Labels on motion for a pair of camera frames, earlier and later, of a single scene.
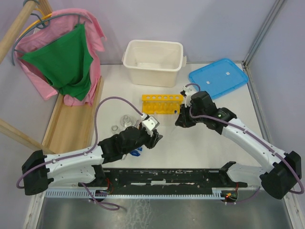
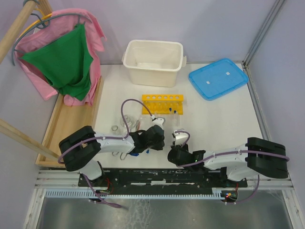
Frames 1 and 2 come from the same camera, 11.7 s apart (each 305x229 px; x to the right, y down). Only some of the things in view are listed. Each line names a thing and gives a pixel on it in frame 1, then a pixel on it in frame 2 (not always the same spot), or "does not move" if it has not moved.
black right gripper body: (193, 116) → (184, 148)
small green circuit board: (233, 194) does not move
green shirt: (65, 62) does not move
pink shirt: (55, 24) does not move
